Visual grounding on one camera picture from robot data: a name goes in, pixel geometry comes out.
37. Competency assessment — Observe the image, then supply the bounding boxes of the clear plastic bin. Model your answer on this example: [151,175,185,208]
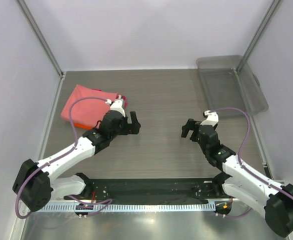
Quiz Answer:
[196,55,269,116]

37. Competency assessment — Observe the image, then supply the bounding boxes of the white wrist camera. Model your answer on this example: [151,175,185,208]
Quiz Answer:
[200,110,219,130]
[105,98,126,117]

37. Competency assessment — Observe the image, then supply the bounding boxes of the magenta t shirt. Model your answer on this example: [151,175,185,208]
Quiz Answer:
[90,88,127,109]

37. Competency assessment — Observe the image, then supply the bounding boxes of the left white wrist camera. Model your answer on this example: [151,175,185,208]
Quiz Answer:
[105,98,126,117]

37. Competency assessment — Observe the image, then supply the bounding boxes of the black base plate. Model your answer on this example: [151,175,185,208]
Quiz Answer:
[75,178,230,205]

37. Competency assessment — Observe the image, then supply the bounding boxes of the salmon pink t shirt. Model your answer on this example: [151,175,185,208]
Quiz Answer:
[60,84,110,127]

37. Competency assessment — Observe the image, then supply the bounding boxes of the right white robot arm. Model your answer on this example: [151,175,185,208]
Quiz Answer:
[181,118,293,238]

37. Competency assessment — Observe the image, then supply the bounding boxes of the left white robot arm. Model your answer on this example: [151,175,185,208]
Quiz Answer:
[12,110,141,212]

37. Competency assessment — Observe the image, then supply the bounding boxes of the slotted white cable duct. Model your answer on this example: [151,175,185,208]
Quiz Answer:
[38,201,216,213]

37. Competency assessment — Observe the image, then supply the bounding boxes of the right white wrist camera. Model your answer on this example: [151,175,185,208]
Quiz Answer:
[200,110,219,130]

